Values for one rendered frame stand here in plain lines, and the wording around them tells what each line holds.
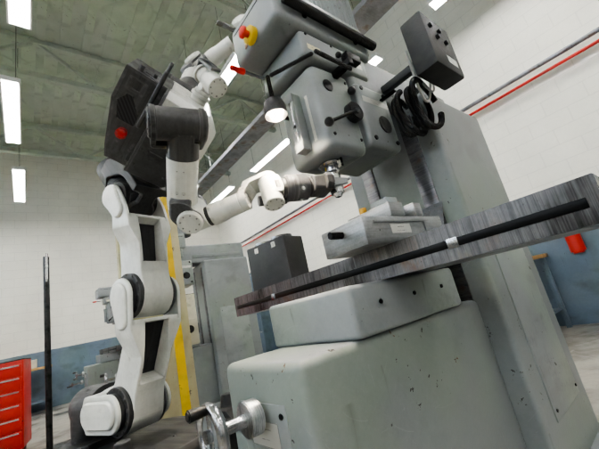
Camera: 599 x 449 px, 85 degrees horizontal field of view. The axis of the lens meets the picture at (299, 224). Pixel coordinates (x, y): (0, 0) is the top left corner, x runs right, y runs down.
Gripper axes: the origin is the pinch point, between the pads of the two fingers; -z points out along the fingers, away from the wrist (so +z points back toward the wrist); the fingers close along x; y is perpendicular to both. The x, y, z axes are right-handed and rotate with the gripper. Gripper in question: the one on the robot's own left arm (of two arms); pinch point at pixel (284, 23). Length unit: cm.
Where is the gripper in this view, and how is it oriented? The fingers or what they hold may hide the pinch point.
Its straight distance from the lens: 154.0
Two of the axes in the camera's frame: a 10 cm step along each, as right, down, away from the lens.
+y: 2.1, -9.8, -0.6
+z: -7.7, -2.0, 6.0
